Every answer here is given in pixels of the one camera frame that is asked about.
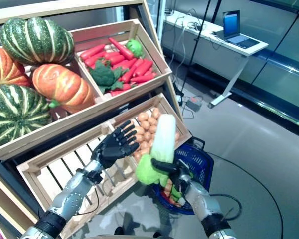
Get computer monitor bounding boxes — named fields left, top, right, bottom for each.
left=149, top=0, right=180, bottom=48

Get wide wooden slat crate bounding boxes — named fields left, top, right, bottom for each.
left=0, top=42, right=105, bottom=161

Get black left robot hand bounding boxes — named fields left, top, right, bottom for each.
left=91, top=120, right=141, bottom=170

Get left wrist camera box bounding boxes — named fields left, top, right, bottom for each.
left=86, top=169, right=102, bottom=184

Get large orange ribbed pumpkin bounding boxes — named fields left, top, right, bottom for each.
left=0, top=45, right=30, bottom=87

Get napa cabbage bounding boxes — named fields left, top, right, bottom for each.
left=135, top=114, right=177, bottom=186
left=170, top=183, right=189, bottom=205

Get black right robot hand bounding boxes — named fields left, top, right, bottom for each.
left=150, top=158, right=194, bottom=194

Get dark glass display counter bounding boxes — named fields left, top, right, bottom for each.
left=239, top=0, right=299, bottom=135

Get white desk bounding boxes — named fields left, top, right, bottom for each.
left=161, top=14, right=269, bottom=109

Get green striped pumpkin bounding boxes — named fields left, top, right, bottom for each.
left=0, top=84, right=52, bottom=146
left=0, top=16, right=75, bottom=66

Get black tripod stand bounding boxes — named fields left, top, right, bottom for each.
left=180, top=0, right=222, bottom=97

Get small orange ribbed pumpkin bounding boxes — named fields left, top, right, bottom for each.
left=31, top=63, right=95, bottom=114

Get blue plastic shopping basket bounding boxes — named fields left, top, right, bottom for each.
left=153, top=136, right=215, bottom=216

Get grey power adapter box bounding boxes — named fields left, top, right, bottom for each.
left=186, top=97, right=203, bottom=112

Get wooden and black display rack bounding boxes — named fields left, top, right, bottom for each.
left=0, top=0, right=185, bottom=239

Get long black floor cable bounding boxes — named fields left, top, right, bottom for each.
left=209, top=153, right=285, bottom=239

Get dark green broccoli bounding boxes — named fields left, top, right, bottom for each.
left=89, top=59, right=127, bottom=94

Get open grey laptop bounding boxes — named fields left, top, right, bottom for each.
left=223, top=10, right=261, bottom=49

